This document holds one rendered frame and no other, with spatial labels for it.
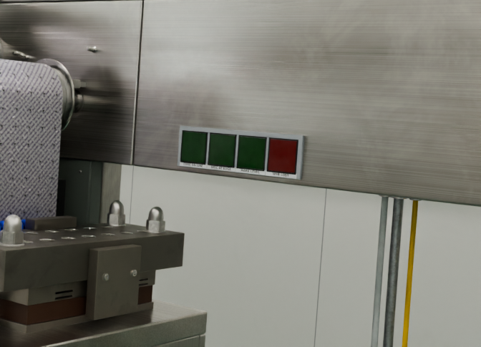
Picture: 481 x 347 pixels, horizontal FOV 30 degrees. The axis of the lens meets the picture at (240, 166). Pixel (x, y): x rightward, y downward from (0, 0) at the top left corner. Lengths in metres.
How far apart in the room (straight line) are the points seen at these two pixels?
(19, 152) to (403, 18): 0.68
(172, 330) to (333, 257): 2.61
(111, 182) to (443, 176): 0.85
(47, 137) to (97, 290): 0.32
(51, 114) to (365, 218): 2.55
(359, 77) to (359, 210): 2.66
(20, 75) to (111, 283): 0.39
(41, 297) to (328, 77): 0.55
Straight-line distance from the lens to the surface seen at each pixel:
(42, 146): 1.60
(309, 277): 4.16
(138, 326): 1.46
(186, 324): 1.55
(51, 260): 1.38
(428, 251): 3.88
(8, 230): 1.35
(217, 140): 1.50
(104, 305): 1.45
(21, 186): 1.58
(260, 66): 1.46
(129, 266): 1.47
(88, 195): 1.72
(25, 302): 1.38
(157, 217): 1.58
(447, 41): 1.31
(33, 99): 1.58
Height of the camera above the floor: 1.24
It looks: 3 degrees down
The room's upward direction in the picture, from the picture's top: 4 degrees clockwise
